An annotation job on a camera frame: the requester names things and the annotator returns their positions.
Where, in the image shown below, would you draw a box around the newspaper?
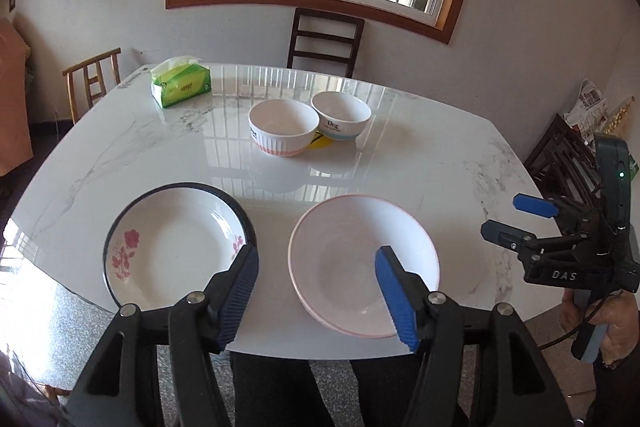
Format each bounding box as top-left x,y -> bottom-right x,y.
564,78 -> 609,140

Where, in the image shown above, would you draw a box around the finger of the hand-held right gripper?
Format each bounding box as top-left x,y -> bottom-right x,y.
481,220 -> 563,263
514,193 -> 596,228

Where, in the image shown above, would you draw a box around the person's right hand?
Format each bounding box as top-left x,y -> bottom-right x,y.
560,289 -> 640,370

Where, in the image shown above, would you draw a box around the light wooden chair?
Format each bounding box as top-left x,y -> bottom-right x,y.
62,48 -> 122,125

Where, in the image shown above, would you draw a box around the large blue floral plate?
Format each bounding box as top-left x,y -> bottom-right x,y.
102,182 -> 259,308

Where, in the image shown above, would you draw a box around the black cable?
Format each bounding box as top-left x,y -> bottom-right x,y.
537,292 -> 616,350

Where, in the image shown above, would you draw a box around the person's right forearm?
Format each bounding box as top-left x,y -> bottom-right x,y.
585,357 -> 640,427

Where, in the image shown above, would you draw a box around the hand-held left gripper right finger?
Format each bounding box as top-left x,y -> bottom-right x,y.
375,245 -> 576,427

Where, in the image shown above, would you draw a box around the pink bowl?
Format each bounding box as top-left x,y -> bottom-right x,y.
288,194 -> 441,339

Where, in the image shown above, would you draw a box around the dark wooden chair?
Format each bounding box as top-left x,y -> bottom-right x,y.
286,8 -> 366,78

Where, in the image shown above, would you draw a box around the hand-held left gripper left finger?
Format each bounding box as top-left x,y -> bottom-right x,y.
65,244 -> 260,427

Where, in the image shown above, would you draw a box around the white bowl with blue band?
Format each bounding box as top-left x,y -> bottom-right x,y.
311,92 -> 372,142

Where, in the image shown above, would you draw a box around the dark wooden furniture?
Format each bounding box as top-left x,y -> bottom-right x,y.
523,114 -> 601,208

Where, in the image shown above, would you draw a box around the white ribbed bowl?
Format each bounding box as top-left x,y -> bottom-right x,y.
248,99 -> 320,158

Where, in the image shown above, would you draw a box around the yellow bundle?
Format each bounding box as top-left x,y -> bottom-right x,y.
606,96 -> 640,134

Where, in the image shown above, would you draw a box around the green tissue pack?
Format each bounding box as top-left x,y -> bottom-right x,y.
151,56 -> 212,108

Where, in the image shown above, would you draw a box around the person's dark trousers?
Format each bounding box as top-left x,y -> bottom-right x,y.
229,347 -> 426,427

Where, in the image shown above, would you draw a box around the white plate with pink flowers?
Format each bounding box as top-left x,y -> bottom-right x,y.
105,186 -> 251,312

